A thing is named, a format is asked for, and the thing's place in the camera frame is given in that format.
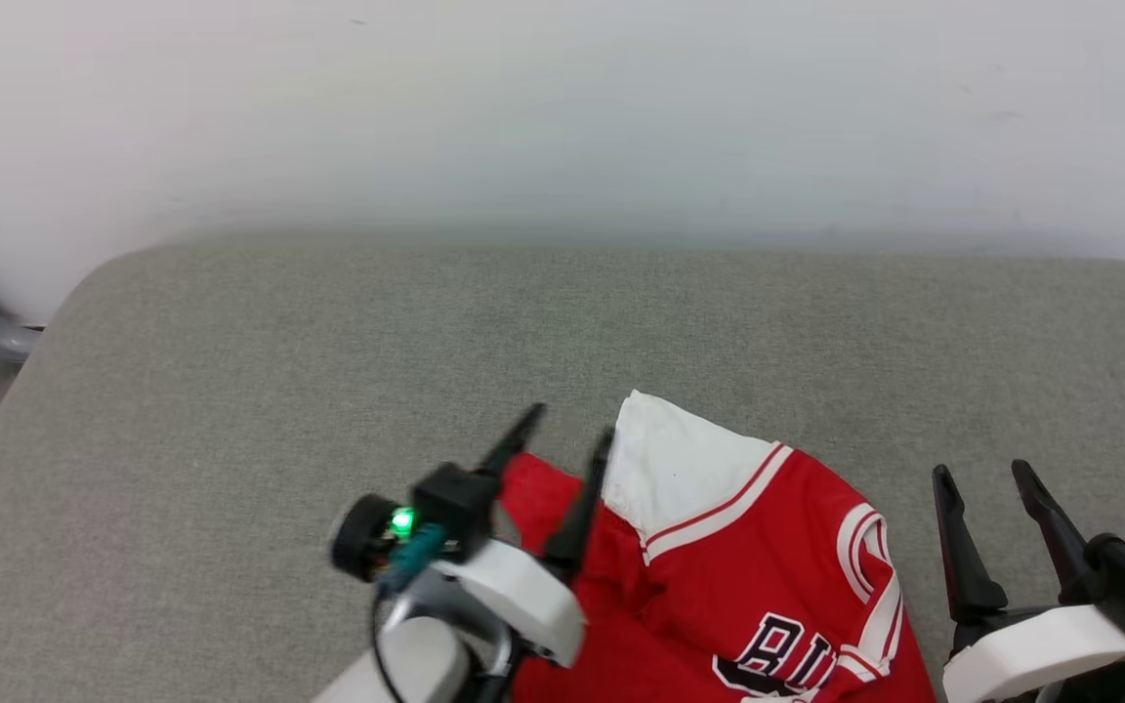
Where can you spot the red and white basketball jersey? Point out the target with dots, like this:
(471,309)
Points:
(748,557)

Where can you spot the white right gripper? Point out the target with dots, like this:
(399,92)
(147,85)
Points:
(1031,649)

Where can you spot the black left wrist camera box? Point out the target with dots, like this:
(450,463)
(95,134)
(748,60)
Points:
(455,503)

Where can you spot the grey-green fabric sofa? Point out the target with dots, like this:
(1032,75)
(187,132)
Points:
(328,371)

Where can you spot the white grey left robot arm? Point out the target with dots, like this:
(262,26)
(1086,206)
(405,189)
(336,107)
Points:
(416,664)

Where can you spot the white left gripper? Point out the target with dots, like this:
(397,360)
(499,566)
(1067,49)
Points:
(523,596)

